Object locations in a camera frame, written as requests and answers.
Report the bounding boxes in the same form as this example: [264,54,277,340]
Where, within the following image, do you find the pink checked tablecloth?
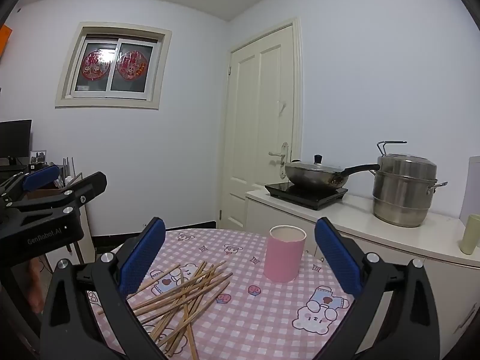
[88,229,355,360]

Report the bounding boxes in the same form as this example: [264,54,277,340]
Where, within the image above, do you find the black induction cooktop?
[265,182,349,211]

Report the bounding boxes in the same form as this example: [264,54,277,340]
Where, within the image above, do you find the wooden side cabinet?
[26,184,95,267]

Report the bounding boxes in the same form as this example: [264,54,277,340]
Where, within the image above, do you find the orange wall panel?
[0,24,13,64]

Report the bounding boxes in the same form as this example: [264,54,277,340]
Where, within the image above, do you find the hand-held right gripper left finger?
[39,217,166,360]

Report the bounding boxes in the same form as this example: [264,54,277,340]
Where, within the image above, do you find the pale green cup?
[460,214,480,256]

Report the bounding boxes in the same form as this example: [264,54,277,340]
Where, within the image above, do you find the white kitchen counter cabinet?
[245,189,480,360]

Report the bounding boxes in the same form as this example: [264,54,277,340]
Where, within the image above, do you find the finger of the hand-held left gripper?
[7,172,108,215]
[0,165,61,208]

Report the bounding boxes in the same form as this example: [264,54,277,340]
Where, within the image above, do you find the pink cup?
[263,225,307,283]

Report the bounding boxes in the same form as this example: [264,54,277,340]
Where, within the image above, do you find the red paper window cutting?
[82,49,110,80]
[117,50,147,80]

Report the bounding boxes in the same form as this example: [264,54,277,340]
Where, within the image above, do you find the metal rods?
[62,157,77,188]

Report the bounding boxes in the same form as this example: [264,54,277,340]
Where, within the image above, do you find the black monitor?
[0,120,32,166]

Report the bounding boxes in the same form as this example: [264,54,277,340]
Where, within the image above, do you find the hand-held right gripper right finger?
[314,217,440,360]

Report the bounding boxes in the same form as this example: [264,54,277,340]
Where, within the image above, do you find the cream panel door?
[219,18,302,233]

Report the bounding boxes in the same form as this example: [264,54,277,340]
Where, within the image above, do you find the metal door handle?
[268,142,291,180]

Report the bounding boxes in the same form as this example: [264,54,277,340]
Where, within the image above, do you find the bunch of wooden chopsticks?
[97,259,234,359]

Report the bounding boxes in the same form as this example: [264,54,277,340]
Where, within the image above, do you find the steel steamer pot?
[371,140,449,227]

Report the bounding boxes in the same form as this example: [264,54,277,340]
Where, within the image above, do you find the white fridge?
[459,155,480,220]

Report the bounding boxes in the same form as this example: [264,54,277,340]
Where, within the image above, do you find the cream framed window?
[55,22,173,111]

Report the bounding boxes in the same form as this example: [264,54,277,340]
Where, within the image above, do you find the steel wok with glass lid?
[284,154,381,192]

